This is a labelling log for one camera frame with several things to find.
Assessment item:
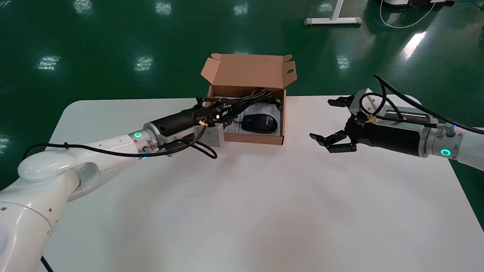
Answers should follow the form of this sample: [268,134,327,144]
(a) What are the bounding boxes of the black power cable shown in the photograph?
[217,89,282,121]

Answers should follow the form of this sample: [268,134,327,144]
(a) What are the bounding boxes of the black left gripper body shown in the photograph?
[149,106,215,137]

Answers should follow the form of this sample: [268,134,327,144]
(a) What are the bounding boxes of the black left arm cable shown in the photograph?
[23,123,219,160]

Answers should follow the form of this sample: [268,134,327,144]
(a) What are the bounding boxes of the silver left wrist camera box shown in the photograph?
[163,124,226,155]

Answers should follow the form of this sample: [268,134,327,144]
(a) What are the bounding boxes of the white distant robot base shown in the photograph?
[380,0,456,8]

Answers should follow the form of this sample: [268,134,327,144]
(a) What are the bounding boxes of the black wired computer mouse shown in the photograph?
[241,113,279,134]

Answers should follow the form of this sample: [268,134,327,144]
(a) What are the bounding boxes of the white floor cable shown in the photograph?
[379,0,437,29]

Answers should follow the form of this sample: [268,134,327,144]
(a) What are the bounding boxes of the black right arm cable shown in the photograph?
[358,74,484,135]

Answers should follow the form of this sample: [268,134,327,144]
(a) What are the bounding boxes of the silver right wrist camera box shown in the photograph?
[350,88,439,127]

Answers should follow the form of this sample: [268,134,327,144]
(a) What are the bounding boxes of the brown cardboard storage box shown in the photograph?
[200,53,298,146]

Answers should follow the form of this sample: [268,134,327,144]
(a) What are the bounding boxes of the white printed instruction leaflet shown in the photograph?
[223,104,282,136]

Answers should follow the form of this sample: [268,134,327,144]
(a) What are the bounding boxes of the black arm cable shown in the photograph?
[23,123,219,160]
[358,74,484,135]

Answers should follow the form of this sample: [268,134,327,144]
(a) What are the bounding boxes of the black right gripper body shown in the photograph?
[346,110,430,157]

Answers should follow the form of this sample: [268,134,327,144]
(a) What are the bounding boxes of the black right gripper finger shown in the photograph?
[327,94,358,110]
[309,130,358,154]

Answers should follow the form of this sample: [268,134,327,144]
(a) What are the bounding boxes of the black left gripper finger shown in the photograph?
[196,96,234,111]
[213,110,239,128]

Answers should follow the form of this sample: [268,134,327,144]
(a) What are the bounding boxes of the white T-shaped table foot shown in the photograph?
[304,0,363,26]

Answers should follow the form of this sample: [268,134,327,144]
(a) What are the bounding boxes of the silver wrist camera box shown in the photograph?
[350,88,439,127]
[163,124,226,155]

